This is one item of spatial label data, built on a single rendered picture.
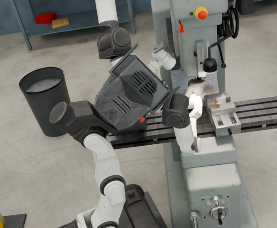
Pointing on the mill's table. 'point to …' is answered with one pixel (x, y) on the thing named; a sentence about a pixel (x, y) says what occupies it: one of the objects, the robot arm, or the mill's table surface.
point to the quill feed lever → (221, 54)
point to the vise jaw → (225, 107)
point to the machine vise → (233, 119)
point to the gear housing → (190, 22)
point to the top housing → (217, 6)
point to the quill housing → (183, 46)
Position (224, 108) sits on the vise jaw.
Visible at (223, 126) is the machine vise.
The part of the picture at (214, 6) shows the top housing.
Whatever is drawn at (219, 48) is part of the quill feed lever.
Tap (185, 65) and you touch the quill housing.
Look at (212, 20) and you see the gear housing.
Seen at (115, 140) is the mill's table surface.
